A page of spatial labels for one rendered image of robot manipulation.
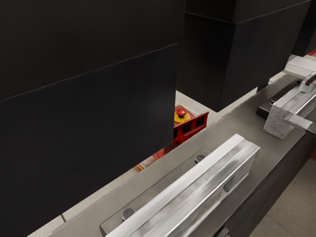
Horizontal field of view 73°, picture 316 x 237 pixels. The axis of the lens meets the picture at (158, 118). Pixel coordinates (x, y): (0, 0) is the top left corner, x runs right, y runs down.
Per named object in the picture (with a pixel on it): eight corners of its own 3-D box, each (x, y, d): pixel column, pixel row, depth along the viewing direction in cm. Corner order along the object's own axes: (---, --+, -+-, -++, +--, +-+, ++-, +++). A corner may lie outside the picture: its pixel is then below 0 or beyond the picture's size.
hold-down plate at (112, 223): (202, 154, 56) (204, 146, 54) (219, 166, 53) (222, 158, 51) (100, 232, 41) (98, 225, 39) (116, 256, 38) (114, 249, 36)
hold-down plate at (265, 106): (294, 83, 85) (297, 76, 83) (309, 89, 82) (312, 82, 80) (255, 113, 70) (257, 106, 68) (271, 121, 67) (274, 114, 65)
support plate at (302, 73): (254, 43, 89) (255, 40, 88) (326, 63, 73) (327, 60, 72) (229, 54, 79) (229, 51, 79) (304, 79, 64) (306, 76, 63)
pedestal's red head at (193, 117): (178, 125, 98) (181, 91, 87) (202, 146, 88) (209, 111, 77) (140, 143, 90) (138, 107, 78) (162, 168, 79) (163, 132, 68)
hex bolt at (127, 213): (131, 208, 41) (130, 204, 40) (139, 218, 40) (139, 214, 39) (119, 217, 40) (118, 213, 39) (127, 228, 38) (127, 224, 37)
